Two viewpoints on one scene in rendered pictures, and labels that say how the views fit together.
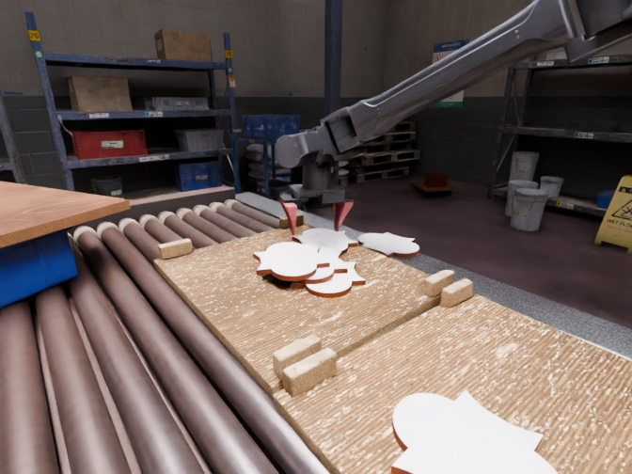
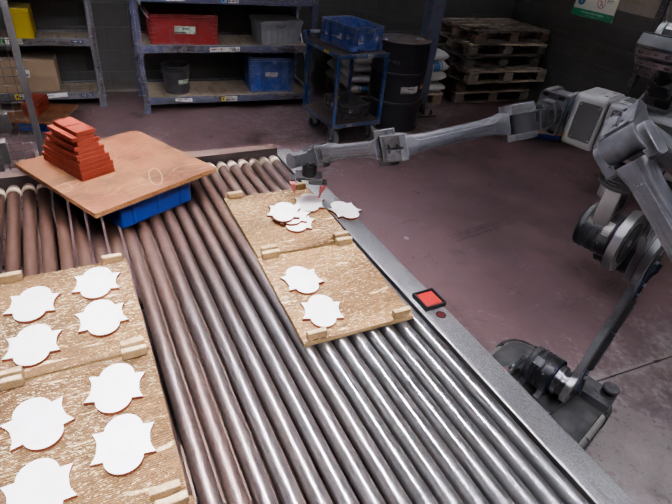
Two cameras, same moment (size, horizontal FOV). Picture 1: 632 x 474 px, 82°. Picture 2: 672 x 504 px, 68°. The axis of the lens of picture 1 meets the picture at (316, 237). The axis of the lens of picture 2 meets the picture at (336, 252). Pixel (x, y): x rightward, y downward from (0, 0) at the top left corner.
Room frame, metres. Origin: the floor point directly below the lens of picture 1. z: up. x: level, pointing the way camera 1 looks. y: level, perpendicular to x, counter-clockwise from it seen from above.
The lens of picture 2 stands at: (-0.98, -0.42, 1.90)
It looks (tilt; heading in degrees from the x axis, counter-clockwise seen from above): 34 degrees down; 9
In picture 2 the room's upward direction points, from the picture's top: 6 degrees clockwise
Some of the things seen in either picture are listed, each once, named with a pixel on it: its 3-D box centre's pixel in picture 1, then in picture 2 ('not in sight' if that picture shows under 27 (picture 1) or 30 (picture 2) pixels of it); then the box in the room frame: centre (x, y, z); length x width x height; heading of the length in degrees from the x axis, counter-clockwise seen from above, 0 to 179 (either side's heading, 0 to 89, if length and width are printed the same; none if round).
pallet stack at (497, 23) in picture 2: (372, 150); (485, 60); (6.14, -0.94, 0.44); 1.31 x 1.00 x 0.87; 126
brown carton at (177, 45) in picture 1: (183, 49); not in sight; (4.51, 1.48, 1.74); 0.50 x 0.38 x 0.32; 126
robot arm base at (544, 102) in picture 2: not in sight; (544, 114); (0.59, -0.74, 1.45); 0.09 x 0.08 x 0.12; 56
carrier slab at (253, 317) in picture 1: (293, 276); (285, 219); (0.56, 0.04, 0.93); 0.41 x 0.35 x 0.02; 39
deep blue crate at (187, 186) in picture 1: (197, 175); (267, 69); (4.54, 1.50, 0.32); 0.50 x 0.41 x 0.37; 122
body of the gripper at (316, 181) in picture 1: (316, 178); (309, 170); (0.73, 0.00, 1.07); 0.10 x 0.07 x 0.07; 108
